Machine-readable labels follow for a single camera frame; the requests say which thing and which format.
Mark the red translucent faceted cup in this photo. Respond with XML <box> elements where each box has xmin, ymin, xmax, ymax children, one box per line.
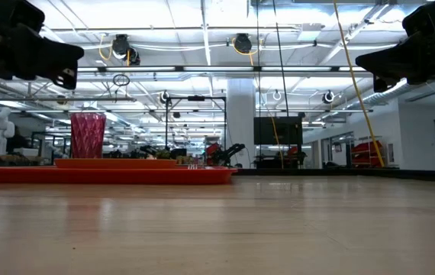
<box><xmin>70</xmin><ymin>112</ymin><xmax>108</xmax><ymax>160</ymax></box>

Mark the red plastic tray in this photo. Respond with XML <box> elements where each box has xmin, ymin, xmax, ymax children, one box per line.
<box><xmin>0</xmin><ymin>164</ymin><xmax>239</xmax><ymax>186</ymax></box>

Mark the distant rack with red bins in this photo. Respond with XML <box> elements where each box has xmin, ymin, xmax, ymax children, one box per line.
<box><xmin>350</xmin><ymin>140</ymin><xmax>385</xmax><ymax>168</ymax></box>

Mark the white building column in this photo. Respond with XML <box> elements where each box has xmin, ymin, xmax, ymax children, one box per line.
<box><xmin>227</xmin><ymin>78</ymin><xmax>256</xmax><ymax>169</ymax></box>

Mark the long ceiling light strip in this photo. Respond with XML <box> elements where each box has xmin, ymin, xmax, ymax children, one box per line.
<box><xmin>76</xmin><ymin>65</ymin><xmax>367</xmax><ymax>74</ymax></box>

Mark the silver ventilation duct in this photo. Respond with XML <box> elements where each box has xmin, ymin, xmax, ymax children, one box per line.
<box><xmin>346</xmin><ymin>78</ymin><xmax>413</xmax><ymax>110</ymax></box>

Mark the yellow hanging hose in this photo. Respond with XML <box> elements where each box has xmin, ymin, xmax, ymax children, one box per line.
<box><xmin>333</xmin><ymin>0</ymin><xmax>386</xmax><ymax>168</ymax></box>

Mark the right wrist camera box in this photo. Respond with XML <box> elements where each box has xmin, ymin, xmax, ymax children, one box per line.
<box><xmin>401</xmin><ymin>0</ymin><xmax>435</xmax><ymax>37</ymax></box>

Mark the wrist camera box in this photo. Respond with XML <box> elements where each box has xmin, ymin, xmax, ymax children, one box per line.
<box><xmin>401</xmin><ymin>0</ymin><xmax>435</xmax><ymax>37</ymax></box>
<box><xmin>0</xmin><ymin>0</ymin><xmax>46</xmax><ymax>34</ymax></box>

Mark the ceiling cord reel yellow cord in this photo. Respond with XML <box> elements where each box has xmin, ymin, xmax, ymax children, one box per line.
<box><xmin>231</xmin><ymin>33</ymin><xmax>260</xmax><ymax>66</ymax></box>
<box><xmin>98</xmin><ymin>33</ymin><xmax>141</xmax><ymax>66</ymax></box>

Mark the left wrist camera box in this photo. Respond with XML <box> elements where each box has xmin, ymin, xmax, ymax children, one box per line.
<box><xmin>0</xmin><ymin>0</ymin><xmax>46</xmax><ymax>34</ymax></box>

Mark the black hanging cable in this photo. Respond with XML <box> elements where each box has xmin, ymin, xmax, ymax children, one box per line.
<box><xmin>272</xmin><ymin>0</ymin><xmax>292</xmax><ymax>118</ymax></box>

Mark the black wall screen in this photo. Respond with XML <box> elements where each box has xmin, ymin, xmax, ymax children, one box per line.
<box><xmin>253</xmin><ymin>116</ymin><xmax>304</xmax><ymax>145</ymax></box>

